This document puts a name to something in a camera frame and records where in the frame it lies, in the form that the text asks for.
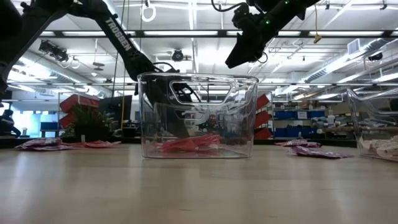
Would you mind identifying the white hanging ring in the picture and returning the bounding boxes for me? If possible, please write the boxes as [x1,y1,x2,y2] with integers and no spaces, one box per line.
[141,0,157,23]

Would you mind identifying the purple candy packet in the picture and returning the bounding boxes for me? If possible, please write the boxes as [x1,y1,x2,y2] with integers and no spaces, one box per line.
[15,138,63,147]
[290,146,354,160]
[275,139,323,148]
[21,144,76,152]

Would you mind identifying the wooden workbench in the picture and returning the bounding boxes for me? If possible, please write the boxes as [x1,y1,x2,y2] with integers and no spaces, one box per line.
[323,124,358,141]

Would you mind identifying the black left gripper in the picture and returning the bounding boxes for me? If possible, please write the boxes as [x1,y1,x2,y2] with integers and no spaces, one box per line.
[146,73,200,138]

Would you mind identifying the white ceiling air vent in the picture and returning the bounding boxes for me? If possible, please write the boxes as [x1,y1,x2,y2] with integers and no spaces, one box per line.
[347,39,363,55]

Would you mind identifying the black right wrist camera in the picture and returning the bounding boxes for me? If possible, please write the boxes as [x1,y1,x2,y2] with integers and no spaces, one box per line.
[232,3,259,32]

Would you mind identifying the red storage bins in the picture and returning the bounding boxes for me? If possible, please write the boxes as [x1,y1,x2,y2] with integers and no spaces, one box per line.
[60,94,101,129]
[254,94,273,141]

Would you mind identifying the black ceiling spotlights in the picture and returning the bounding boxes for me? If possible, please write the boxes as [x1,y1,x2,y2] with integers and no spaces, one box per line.
[37,39,70,63]

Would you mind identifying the long ceiling light bar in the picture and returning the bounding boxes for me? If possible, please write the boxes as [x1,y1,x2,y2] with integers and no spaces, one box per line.
[40,29,398,39]

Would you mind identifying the silver ceiling duct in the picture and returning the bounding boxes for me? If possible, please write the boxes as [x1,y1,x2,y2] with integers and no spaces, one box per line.
[303,37,398,84]

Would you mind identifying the person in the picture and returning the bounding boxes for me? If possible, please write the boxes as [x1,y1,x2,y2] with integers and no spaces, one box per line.
[0,108,22,139]

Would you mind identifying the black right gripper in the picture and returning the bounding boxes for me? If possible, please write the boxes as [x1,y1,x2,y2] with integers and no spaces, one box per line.
[224,11,290,70]

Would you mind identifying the small green potted plant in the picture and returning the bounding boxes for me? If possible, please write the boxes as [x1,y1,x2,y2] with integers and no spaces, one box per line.
[67,104,116,144]

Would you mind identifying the clear plastic bin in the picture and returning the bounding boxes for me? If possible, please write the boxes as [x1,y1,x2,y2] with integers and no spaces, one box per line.
[137,72,259,159]
[346,87,398,162]

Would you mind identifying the black background monitor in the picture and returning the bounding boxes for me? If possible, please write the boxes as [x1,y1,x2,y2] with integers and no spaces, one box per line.
[99,95,133,125]

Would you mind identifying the right camera black cable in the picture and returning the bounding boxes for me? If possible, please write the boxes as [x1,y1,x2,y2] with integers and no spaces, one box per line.
[211,0,246,13]

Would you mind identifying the black ceiling dome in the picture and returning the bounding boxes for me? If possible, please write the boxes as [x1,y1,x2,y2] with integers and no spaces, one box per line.
[170,48,187,62]

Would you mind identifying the blue storage bins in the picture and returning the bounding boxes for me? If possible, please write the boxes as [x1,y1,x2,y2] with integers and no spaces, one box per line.
[273,110,327,138]

